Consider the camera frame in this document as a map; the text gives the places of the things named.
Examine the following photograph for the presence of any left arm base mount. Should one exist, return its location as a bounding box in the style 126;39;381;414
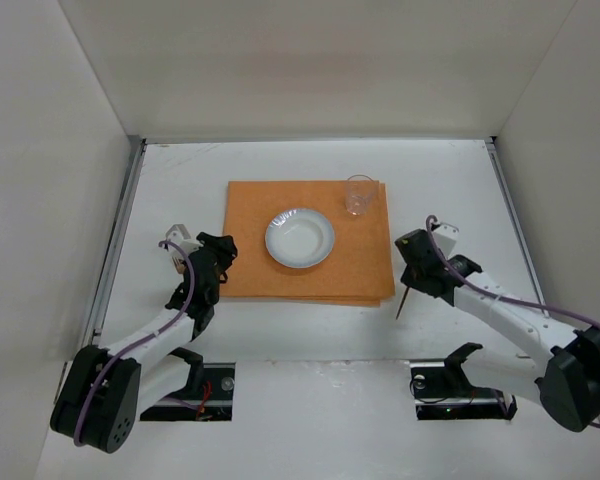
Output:
138;348;236;422

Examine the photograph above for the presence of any copper fork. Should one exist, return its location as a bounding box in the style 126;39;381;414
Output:
171;256;187;275

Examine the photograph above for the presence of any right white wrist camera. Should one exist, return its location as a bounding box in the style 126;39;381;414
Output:
431;222;459;258

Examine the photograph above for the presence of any left aluminium frame rail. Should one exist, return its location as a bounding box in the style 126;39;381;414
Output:
78;135;147;348

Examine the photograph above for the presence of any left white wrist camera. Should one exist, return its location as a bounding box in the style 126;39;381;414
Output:
165;224;199;254

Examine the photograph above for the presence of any right aluminium frame rail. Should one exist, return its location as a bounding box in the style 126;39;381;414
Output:
484;136;545;304

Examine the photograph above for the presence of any copper spoon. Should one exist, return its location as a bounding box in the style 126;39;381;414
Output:
395;286;410;321

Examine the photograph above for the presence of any clear plastic cup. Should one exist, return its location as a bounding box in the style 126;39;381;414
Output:
345;174;376;216

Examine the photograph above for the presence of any aluminium frame rail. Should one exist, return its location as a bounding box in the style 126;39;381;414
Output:
484;136;545;304
78;135;147;348

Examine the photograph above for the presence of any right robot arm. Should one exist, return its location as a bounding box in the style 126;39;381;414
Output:
395;223;600;432

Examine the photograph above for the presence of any orange cloth placemat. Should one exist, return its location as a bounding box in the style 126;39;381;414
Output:
221;180;395;306

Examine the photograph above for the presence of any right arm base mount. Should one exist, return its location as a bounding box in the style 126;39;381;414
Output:
409;342;518;421

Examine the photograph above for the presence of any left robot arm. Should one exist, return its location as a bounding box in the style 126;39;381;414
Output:
50;231;238;454

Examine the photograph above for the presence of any white ceramic plate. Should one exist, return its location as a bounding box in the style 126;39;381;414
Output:
264;208;336;269

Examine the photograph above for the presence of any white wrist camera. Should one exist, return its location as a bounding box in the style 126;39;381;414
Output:
165;224;199;254
431;222;459;258

